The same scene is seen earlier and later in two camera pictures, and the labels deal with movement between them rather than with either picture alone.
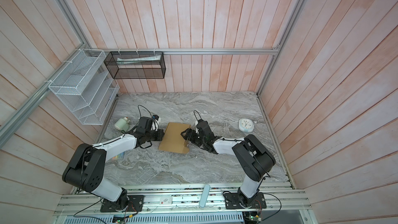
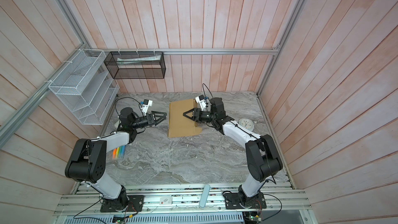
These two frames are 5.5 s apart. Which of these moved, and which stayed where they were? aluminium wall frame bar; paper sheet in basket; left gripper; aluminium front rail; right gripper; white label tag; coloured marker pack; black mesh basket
Moved: left gripper; right gripper
Stayed: aluminium wall frame bar; aluminium front rail; black mesh basket; coloured marker pack; white label tag; paper sheet in basket
